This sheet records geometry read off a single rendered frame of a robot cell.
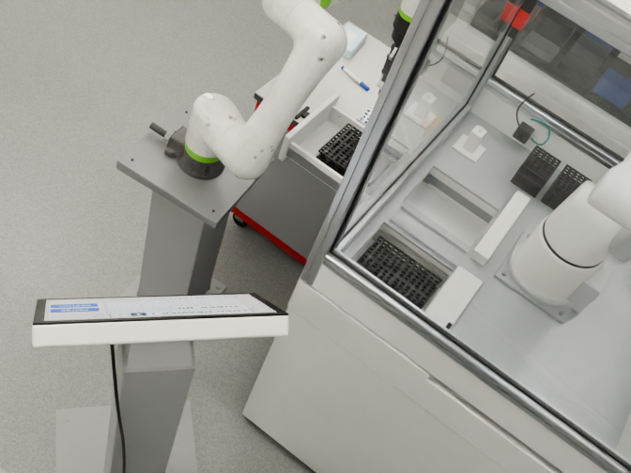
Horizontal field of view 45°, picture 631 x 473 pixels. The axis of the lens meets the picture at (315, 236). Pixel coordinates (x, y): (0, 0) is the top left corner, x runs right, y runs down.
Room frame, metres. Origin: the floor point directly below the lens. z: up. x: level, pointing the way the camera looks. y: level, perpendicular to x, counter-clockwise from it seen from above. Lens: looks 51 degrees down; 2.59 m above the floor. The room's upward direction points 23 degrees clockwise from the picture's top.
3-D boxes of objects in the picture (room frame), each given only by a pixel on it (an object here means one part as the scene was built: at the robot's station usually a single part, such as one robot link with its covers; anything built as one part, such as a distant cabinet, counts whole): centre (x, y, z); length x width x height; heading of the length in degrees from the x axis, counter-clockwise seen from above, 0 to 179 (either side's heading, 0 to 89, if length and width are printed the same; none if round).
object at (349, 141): (1.76, -0.03, 0.87); 0.22 x 0.18 x 0.06; 74
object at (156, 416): (0.86, 0.25, 0.51); 0.50 x 0.45 x 1.02; 30
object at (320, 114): (1.82, 0.16, 0.87); 0.29 x 0.02 x 0.11; 164
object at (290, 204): (2.21, 0.03, 0.38); 0.62 x 0.58 x 0.76; 164
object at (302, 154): (1.76, -0.04, 0.86); 0.40 x 0.26 x 0.06; 74
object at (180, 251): (1.58, 0.42, 0.38); 0.30 x 0.30 x 0.76; 80
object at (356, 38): (2.44, 0.18, 0.78); 0.15 x 0.10 x 0.04; 171
